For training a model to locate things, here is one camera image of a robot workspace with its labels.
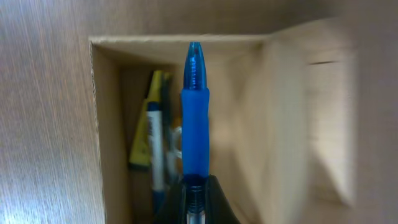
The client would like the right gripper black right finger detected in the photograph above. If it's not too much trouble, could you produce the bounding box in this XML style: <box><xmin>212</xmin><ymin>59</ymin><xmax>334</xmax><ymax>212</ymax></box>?
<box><xmin>205</xmin><ymin>175</ymin><xmax>240</xmax><ymax>224</ymax></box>

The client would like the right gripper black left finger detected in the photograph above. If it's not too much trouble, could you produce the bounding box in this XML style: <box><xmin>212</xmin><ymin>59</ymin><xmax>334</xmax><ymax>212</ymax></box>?
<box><xmin>154</xmin><ymin>180</ymin><xmax>187</xmax><ymax>224</ymax></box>

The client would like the yellow highlighter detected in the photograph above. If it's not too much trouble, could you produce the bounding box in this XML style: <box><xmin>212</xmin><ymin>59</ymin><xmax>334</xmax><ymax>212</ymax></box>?
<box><xmin>129</xmin><ymin>70</ymin><xmax>164</xmax><ymax>171</ymax></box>

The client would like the yellow tape roll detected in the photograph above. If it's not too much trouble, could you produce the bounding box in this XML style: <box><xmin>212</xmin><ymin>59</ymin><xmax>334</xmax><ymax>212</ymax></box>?
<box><xmin>171</xmin><ymin>117</ymin><xmax>182</xmax><ymax>159</ymax></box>

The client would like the blue capped whiteboard marker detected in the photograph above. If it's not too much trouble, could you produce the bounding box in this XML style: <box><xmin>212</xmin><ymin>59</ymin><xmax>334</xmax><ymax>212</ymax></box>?
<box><xmin>146</xmin><ymin>101</ymin><xmax>165</xmax><ymax>214</ymax></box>

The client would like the blue ballpoint pen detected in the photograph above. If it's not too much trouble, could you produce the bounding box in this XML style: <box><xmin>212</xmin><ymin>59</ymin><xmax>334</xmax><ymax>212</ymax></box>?
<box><xmin>181</xmin><ymin>42</ymin><xmax>210</xmax><ymax>223</ymax></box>

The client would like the brown cardboard box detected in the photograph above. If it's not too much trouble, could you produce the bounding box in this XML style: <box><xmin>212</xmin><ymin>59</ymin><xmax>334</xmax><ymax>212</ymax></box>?
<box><xmin>89</xmin><ymin>19</ymin><xmax>356</xmax><ymax>223</ymax></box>

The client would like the black ballpoint pen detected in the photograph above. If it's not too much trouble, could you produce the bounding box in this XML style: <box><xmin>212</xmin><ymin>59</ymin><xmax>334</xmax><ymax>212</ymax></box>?
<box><xmin>160</xmin><ymin>72</ymin><xmax>178</xmax><ymax>184</ymax></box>

